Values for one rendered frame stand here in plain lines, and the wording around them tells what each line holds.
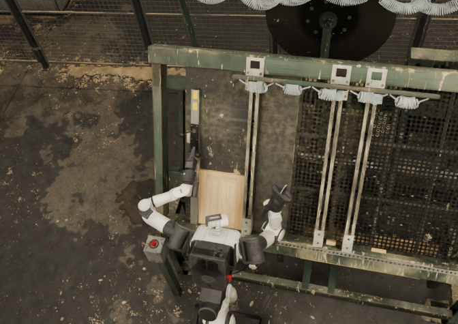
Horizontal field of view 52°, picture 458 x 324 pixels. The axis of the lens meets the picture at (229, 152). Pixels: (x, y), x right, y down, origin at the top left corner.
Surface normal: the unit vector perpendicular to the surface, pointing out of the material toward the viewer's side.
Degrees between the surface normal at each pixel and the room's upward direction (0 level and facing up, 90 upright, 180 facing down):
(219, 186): 59
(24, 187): 0
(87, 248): 0
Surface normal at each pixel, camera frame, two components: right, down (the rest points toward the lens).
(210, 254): 0.00, -0.86
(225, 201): -0.24, 0.38
